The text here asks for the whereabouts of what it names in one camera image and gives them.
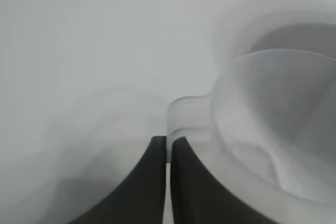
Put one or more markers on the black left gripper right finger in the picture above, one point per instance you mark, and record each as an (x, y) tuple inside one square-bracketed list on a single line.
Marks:
[(194, 197)]

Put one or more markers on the translucent plastic measuring cup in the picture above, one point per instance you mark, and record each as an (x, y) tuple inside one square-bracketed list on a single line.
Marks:
[(275, 108)]

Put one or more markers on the stainless steel mixing bowl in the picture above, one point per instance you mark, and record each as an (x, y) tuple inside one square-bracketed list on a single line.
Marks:
[(302, 37)]

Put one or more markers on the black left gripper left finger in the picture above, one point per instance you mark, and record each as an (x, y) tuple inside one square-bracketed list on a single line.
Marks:
[(141, 190)]

